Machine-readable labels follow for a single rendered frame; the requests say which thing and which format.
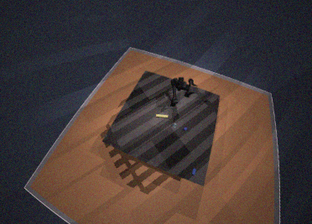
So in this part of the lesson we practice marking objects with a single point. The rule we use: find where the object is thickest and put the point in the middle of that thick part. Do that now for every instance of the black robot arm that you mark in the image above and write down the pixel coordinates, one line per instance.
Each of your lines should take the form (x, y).
(177, 83)

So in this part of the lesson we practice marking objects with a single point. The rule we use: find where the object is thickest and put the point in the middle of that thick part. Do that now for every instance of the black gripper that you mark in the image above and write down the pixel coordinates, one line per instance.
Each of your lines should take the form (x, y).
(188, 87)

